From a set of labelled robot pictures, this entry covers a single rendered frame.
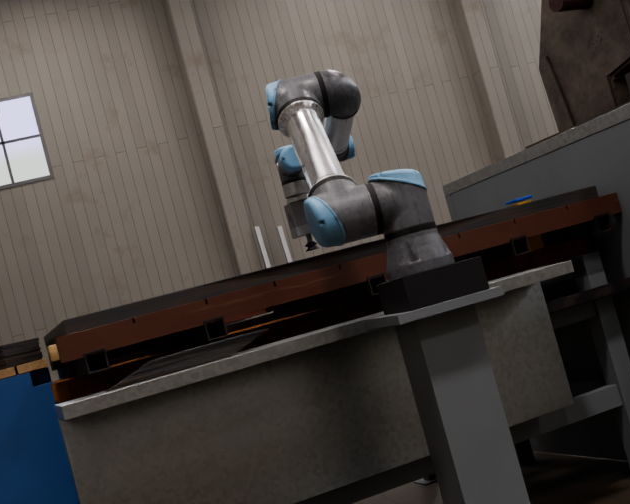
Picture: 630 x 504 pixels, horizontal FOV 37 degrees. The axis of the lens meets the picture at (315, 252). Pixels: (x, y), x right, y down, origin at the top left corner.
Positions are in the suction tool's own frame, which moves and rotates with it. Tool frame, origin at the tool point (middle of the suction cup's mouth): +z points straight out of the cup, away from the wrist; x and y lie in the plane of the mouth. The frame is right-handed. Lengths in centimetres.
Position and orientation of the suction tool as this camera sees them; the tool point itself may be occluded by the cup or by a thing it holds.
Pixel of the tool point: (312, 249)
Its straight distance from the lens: 277.6
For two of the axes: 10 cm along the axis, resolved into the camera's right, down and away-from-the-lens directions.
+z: 2.6, 9.6, -0.5
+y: -9.2, 2.3, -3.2
